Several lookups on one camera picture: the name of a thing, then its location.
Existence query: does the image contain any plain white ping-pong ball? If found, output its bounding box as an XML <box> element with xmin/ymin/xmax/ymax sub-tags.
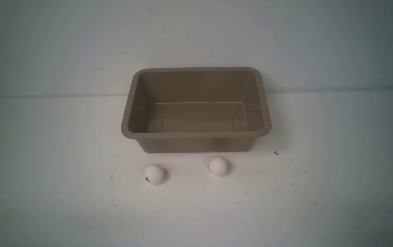
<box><xmin>209</xmin><ymin>156</ymin><xmax>228</xmax><ymax>176</ymax></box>

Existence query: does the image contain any white ping-pong ball with logo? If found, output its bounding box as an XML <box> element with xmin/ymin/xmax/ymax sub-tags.
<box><xmin>144</xmin><ymin>164</ymin><xmax>165</xmax><ymax>185</ymax></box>

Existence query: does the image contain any brown plastic bin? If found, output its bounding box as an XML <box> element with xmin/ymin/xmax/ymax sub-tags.
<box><xmin>121</xmin><ymin>67</ymin><xmax>272</xmax><ymax>153</ymax></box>

